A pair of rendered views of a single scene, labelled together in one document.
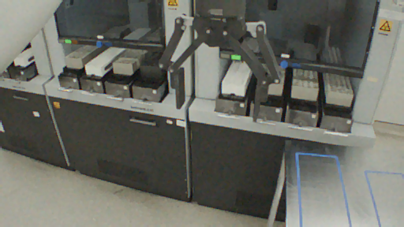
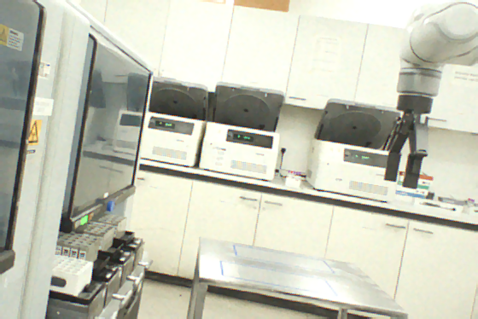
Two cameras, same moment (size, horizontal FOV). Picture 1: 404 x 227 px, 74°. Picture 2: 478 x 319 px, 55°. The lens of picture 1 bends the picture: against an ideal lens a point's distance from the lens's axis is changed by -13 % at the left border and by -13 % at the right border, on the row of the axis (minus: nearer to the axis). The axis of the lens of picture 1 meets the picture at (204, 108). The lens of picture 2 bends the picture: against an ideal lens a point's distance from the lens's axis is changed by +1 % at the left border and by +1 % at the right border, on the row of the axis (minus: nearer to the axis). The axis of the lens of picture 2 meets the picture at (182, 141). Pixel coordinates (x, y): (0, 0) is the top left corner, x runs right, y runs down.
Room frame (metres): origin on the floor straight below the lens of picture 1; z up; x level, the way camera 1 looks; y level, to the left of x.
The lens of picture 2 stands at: (1.14, 0.97, 1.26)
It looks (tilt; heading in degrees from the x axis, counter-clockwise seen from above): 3 degrees down; 261
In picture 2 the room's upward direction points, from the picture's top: 9 degrees clockwise
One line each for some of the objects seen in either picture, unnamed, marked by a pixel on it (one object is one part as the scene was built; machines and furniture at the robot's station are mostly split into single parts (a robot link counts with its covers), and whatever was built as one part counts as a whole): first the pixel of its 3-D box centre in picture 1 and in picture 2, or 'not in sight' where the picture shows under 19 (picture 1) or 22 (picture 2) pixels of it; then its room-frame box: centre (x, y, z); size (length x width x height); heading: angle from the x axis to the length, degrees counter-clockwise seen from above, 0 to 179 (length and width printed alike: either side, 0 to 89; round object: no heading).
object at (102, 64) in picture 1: (108, 60); not in sight; (1.49, 0.51, 0.83); 0.30 x 0.10 x 0.06; 164
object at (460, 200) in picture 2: not in sight; (457, 201); (-1.54, -2.15, 0.97); 0.24 x 0.12 x 0.13; 153
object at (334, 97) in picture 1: (338, 98); (119, 229); (1.07, -0.58, 0.85); 0.12 x 0.02 x 0.06; 73
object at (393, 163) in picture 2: (257, 99); (392, 167); (0.43, -0.09, 1.22); 0.03 x 0.01 x 0.07; 164
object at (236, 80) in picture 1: (239, 76); (27, 269); (1.29, -0.17, 0.83); 0.30 x 0.10 x 0.06; 164
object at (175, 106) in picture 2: not in sight; (171, 120); (0.68, -2.70, 1.22); 0.62 x 0.56 x 0.64; 72
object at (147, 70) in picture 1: (151, 71); not in sight; (1.31, 0.25, 0.85); 0.12 x 0.02 x 0.06; 74
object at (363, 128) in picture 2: not in sight; (352, 147); (-0.70, -2.30, 1.25); 0.62 x 0.56 x 0.69; 73
